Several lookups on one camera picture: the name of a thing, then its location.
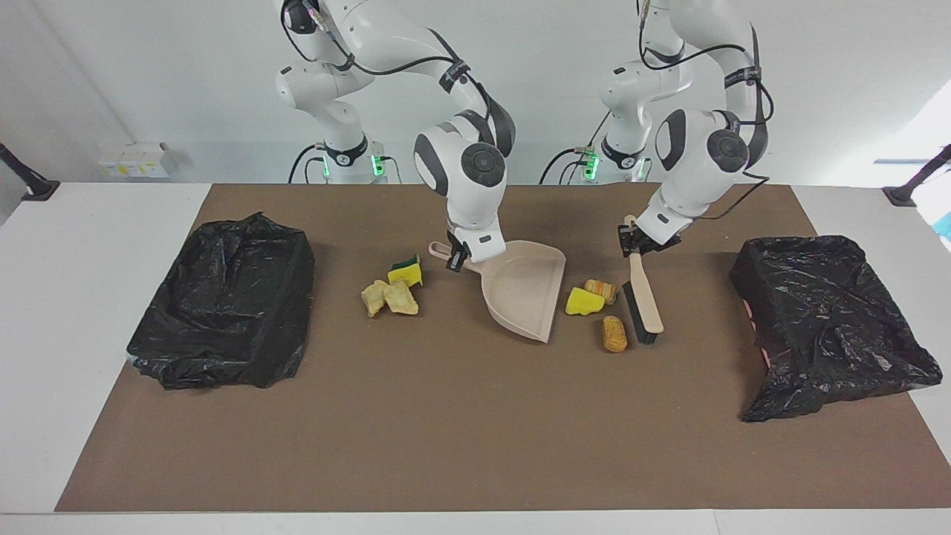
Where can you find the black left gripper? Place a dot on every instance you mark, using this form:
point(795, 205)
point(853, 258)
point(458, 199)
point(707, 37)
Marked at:
point(657, 238)

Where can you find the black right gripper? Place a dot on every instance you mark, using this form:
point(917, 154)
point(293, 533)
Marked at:
point(459, 247)

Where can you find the beige hand brush black bristles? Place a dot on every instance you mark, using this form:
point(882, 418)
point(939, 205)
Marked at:
point(646, 297)

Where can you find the yellow sponge piece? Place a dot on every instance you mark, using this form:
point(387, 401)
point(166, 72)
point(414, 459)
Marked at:
point(407, 277)
point(583, 302)

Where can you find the rounded beige sponge chunk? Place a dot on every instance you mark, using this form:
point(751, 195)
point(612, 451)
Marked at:
point(602, 290)

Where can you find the beige plastic dustpan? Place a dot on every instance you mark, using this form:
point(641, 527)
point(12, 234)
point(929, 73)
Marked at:
point(524, 290)

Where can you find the brown sponge chunk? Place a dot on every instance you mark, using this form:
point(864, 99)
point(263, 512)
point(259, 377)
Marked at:
point(615, 333)

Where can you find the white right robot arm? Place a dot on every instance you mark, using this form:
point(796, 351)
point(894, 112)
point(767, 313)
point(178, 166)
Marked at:
point(475, 178)

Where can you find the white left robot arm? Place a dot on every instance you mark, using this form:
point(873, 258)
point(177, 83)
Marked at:
point(698, 156)

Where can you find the pink plastic bin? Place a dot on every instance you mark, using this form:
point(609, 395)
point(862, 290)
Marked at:
point(751, 316)

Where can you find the black plastic trash bag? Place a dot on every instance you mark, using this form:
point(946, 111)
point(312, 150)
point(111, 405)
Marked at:
point(832, 319)
point(223, 297)

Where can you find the brown paper table mat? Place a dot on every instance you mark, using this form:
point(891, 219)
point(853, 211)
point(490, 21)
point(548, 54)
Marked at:
point(475, 446)

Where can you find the blue object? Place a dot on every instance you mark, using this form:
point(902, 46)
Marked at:
point(946, 227)

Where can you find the black camera stand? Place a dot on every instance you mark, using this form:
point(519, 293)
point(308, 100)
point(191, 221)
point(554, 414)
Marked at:
point(37, 189)
point(903, 195)

